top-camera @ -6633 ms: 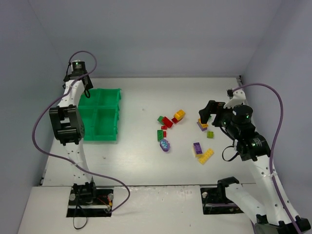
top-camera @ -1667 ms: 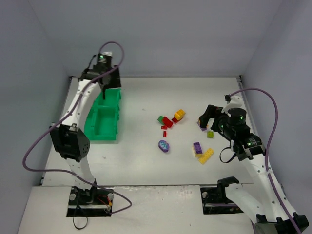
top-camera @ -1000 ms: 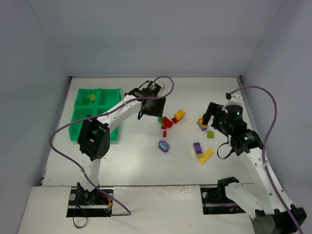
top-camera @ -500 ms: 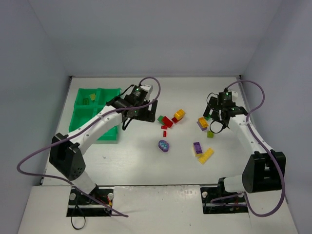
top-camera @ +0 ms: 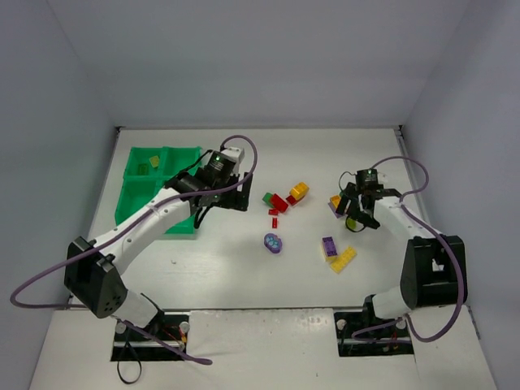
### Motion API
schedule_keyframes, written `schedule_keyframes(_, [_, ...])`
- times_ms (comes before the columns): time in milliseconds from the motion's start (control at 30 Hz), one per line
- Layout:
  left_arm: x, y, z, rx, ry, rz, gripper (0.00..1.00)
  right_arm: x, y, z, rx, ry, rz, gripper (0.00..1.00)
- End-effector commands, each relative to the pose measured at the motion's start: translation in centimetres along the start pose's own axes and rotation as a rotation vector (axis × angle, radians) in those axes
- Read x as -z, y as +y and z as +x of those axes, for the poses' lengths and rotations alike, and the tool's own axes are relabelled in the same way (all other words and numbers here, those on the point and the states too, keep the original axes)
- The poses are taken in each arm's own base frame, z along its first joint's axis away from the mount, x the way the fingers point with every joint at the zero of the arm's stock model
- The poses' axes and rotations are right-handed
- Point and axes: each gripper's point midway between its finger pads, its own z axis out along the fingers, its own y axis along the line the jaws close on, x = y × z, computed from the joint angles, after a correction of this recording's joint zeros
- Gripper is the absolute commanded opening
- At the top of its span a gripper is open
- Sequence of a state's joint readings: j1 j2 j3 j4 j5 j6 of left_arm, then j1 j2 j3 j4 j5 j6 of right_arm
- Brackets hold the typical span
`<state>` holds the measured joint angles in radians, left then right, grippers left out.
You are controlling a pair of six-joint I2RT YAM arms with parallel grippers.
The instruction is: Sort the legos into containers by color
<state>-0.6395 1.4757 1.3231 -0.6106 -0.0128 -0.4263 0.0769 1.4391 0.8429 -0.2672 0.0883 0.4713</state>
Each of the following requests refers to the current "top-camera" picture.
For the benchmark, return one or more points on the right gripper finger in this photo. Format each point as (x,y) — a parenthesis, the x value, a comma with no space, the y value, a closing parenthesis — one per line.
(367,220)
(343,204)

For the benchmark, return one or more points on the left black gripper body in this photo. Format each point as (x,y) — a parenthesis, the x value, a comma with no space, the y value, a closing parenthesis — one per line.
(234,199)

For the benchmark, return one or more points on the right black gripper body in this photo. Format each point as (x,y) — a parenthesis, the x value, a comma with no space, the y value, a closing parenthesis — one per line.
(363,201)

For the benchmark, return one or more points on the lime green square lego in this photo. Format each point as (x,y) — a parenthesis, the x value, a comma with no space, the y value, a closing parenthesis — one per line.
(351,225)

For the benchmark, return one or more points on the large red lego brick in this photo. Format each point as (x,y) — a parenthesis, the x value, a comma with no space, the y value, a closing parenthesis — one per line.
(278,203)

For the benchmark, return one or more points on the pale yellow-green lego brick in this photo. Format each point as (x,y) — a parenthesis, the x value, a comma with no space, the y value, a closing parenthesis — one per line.
(154,161)

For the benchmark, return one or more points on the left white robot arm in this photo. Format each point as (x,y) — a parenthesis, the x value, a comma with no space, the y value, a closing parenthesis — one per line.
(95,279)

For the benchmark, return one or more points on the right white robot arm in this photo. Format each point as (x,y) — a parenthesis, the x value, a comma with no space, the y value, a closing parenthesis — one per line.
(433,271)

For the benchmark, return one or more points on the orange lego on purple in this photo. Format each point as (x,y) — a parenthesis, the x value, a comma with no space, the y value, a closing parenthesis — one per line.
(335,201)

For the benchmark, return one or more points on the yellow flat lego plate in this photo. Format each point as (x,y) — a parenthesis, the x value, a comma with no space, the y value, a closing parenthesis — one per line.
(343,260)

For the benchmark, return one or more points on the purple lego brick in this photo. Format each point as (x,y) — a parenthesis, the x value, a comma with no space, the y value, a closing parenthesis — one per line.
(329,248)

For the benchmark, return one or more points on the orange lego brick centre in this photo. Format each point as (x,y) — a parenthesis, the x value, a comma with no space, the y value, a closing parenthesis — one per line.
(299,191)

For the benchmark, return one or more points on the small dark red lego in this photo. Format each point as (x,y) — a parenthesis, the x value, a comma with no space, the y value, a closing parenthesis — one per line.
(292,201)

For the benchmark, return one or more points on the purple flower lego piece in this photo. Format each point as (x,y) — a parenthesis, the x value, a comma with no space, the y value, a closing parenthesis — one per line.
(272,243)

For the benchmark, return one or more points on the green four-compartment sorting tray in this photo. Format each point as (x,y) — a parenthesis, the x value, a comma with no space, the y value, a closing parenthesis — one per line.
(137,190)

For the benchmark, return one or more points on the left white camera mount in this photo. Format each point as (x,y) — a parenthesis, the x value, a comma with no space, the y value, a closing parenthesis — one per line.
(234,153)

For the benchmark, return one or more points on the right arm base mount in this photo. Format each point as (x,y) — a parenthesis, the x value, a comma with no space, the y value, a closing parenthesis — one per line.
(360,336)

